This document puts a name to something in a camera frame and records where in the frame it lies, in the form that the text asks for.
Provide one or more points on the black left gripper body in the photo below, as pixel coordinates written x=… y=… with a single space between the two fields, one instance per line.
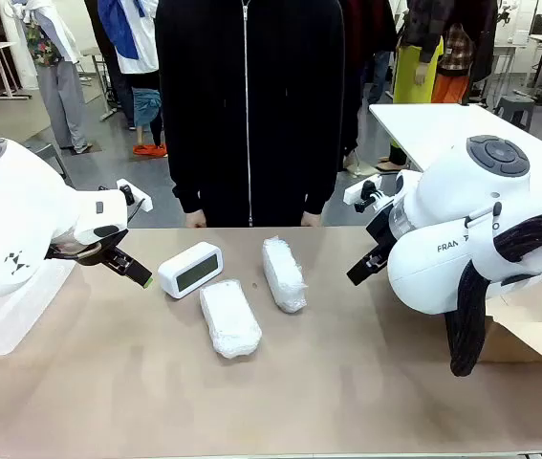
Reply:
x=89 y=255

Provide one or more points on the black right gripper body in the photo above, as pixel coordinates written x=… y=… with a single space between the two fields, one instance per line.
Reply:
x=380 y=234

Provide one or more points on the unwrapped white digital clock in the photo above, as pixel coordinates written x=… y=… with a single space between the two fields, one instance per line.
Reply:
x=189 y=270

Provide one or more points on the narrow bubble-wrapped clock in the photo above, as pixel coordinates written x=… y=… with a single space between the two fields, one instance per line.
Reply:
x=282 y=275

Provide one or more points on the wide bubble-wrapped clock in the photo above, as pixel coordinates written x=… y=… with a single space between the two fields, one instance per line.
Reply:
x=230 y=318

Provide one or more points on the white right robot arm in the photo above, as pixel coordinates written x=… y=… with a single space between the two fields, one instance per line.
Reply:
x=457 y=239

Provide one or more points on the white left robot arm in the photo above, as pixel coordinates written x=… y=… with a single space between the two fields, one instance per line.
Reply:
x=17 y=210

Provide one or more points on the person's right forearm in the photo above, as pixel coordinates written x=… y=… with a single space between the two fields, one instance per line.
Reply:
x=182 y=167

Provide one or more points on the person's left forearm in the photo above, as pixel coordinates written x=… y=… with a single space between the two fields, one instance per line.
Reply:
x=323 y=167

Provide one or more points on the person's left hand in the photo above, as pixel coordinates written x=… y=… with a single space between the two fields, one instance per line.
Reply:
x=311 y=220

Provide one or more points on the person's right hand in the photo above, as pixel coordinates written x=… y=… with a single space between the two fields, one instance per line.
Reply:
x=196 y=220

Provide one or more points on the orange shoes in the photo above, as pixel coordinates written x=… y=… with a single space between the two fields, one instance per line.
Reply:
x=150 y=150

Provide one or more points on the yellow garment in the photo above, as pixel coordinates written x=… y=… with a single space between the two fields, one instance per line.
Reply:
x=416 y=81

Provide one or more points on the blue denim garment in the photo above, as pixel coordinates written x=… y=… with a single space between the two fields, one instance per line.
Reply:
x=146 y=107

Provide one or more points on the orange garment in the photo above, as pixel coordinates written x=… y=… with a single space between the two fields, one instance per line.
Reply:
x=449 y=91

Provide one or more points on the brown cardboard box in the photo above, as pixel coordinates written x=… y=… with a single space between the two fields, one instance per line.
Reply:
x=524 y=334

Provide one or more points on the person in black hoodie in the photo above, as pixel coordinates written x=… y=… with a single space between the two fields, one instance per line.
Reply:
x=249 y=105

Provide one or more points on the mannequin with floral shirt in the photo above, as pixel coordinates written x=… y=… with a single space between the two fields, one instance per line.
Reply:
x=55 y=72

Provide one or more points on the small wooden background desk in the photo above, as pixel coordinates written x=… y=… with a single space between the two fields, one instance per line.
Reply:
x=101 y=62

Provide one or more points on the dark plaid jacket mannequin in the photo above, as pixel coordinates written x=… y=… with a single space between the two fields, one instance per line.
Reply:
x=447 y=28

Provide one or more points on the white and blue garment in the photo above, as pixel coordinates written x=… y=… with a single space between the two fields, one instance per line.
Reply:
x=129 y=38

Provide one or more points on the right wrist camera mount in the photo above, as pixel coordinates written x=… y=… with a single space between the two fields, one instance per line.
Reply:
x=366 y=193

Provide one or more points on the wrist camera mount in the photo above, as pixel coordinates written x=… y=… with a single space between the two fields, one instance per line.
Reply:
x=136 y=198
x=366 y=193

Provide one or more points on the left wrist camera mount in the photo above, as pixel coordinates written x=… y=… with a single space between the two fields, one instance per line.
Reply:
x=136 y=198

